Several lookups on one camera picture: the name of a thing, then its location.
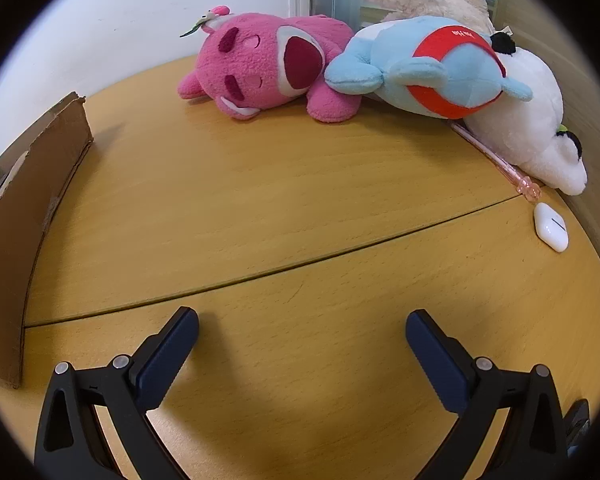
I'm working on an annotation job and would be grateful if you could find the pink bear plush toy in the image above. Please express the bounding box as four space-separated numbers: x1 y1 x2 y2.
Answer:
176 5 355 124

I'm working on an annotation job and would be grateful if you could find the white earbuds case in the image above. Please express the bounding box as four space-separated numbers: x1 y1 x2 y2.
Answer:
533 203 570 253

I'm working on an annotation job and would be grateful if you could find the blue and red plush toy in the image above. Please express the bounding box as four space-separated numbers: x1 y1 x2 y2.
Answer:
324 16 534 120

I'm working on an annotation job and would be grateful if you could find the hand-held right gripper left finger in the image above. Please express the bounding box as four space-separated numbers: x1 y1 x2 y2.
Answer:
34 306 200 480

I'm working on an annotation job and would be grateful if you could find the cardboard box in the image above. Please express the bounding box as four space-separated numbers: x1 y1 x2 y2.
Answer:
0 92 95 390

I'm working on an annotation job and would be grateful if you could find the wooden desktop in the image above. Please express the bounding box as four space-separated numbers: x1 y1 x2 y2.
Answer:
0 55 600 480

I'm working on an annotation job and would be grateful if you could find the white plush toy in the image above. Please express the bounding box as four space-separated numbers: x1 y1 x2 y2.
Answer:
462 27 588 197

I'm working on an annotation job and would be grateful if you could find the pink pen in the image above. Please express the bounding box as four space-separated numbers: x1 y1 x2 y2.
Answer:
450 121 542 205

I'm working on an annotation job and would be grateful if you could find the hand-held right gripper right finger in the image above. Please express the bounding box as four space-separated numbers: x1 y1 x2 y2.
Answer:
406 310 571 480

